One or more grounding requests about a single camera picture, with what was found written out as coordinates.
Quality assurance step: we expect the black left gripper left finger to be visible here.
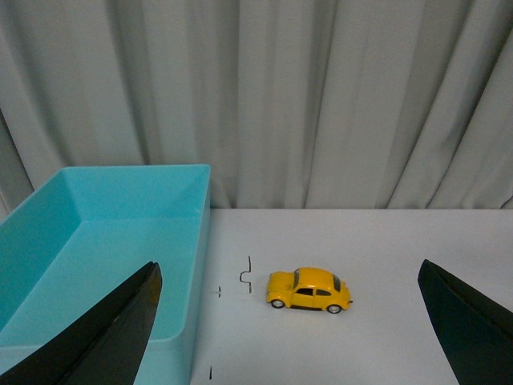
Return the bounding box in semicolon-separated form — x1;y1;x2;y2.
1;261;162;384

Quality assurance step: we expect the white pleated curtain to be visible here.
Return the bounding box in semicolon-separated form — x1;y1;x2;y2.
1;1;512;215

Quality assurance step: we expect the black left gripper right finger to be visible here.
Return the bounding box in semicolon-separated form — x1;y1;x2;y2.
418;260;512;384

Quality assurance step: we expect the turquoise plastic storage bin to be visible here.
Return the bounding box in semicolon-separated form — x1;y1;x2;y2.
1;164;211;384

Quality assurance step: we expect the yellow beetle toy car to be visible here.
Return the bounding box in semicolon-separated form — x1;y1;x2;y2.
266;267;353;314

